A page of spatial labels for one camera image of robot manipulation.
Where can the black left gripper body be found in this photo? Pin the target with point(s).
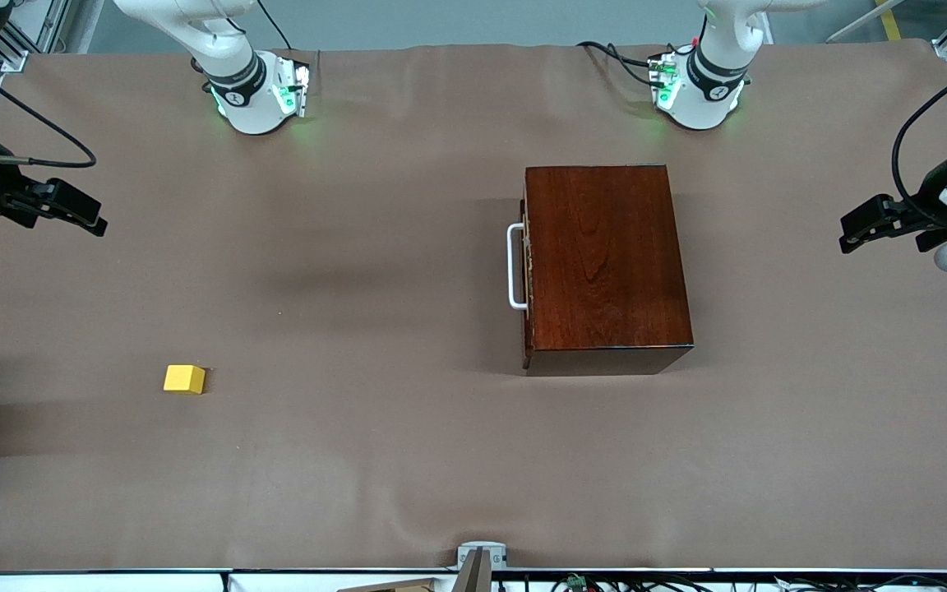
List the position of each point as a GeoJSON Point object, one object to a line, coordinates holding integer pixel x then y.
{"type": "Point", "coordinates": [928, 200]}

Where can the yellow wooden block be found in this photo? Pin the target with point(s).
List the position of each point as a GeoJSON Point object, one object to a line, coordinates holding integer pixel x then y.
{"type": "Point", "coordinates": [184, 379]}

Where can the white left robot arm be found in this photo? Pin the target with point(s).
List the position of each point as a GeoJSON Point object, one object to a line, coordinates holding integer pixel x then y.
{"type": "Point", "coordinates": [708, 107]}

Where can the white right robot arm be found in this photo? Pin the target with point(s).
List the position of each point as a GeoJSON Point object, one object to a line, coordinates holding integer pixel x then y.
{"type": "Point", "coordinates": [251, 107]}

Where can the dark wooden drawer cabinet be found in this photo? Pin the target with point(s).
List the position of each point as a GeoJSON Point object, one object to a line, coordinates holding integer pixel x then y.
{"type": "Point", "coordinates": [605, 263]}

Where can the brown table cloth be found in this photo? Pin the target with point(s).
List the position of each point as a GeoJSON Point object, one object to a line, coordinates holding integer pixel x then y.
{"type": "Point", "coordinates": [358, 460]}

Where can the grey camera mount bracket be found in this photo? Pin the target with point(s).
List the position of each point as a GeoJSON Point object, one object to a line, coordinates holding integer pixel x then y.
{"type": "Point", "coordinates": [482, 555]}

